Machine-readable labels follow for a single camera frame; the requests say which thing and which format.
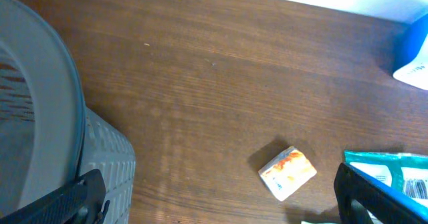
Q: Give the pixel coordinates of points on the mint green wipes packet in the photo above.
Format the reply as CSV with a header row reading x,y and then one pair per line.
x,y
318,222

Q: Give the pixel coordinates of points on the grey plastic mesh basket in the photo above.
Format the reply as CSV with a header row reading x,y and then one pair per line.
x,y
49,137

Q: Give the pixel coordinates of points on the green white long package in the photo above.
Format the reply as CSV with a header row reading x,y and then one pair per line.
x,y
404,172

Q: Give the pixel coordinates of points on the orange tissue packet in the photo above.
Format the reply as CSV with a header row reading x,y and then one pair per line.
x,y
286,173

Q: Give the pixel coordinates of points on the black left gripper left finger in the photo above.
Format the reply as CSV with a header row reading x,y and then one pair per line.
x,y
79,201

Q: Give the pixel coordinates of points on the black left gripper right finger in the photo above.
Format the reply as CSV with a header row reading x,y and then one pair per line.
x,y
359,195

